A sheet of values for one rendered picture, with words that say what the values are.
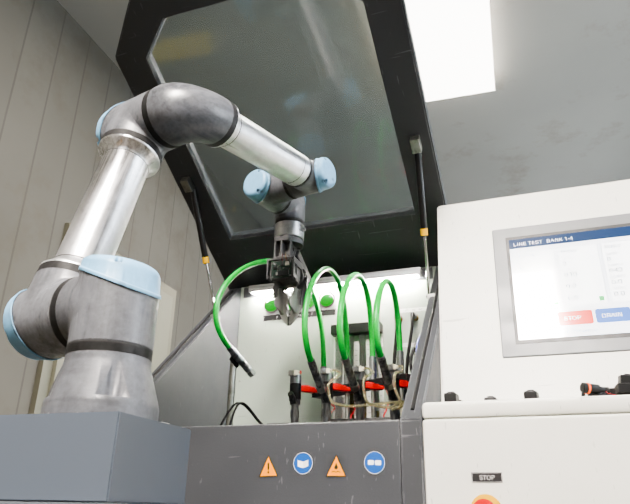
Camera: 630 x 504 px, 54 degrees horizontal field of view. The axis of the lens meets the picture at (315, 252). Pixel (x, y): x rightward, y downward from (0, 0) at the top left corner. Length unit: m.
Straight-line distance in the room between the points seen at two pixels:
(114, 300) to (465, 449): 0.64
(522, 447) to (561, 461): 0.06
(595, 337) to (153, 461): 0.95
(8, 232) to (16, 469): 2.41
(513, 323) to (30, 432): 1.00
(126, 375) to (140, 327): 0.07
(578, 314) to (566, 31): 2.74
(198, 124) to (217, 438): 0.61
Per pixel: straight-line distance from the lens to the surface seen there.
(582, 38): 4.09
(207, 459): 1.30
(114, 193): 1.12
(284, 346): 1.87
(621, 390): 1.25
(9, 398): 3.17
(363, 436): 1.18
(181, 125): 1.16
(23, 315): 1.02
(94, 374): 0.85
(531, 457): 1.14
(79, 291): 0.92
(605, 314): 1.46
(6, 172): 3.26
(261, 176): 1.48
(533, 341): 1.43
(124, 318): 0.88
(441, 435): 1.15
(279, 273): 1.47
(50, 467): 0.83
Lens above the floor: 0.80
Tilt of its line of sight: 23 degrees up
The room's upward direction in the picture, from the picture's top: 1 degrees clockwise
